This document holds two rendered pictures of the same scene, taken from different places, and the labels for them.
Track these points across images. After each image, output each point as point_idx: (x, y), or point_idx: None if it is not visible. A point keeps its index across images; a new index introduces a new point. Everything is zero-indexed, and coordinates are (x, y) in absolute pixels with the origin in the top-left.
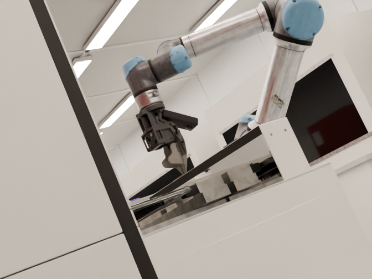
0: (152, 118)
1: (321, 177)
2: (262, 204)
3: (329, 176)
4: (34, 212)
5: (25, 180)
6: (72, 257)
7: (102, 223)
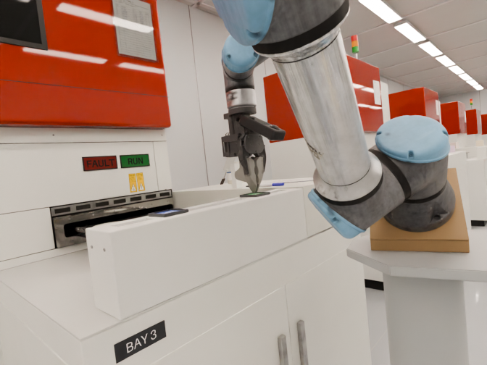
0: (231, 124)
1: (69, 345)
2: (33, 318)
3: (76, 354)
4: None
5: None
6: None
7: None
